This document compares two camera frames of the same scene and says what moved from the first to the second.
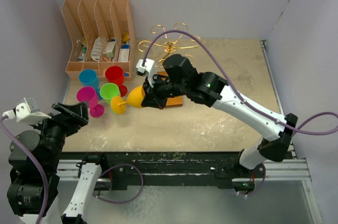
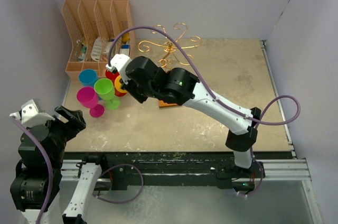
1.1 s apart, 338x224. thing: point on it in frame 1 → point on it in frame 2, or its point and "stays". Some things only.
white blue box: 123,53 stays
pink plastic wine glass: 88,94 stays
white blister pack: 96,49 stays
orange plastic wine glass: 135,99 → 118,84
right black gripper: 152,97 → 128,87
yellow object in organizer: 125,37 stays
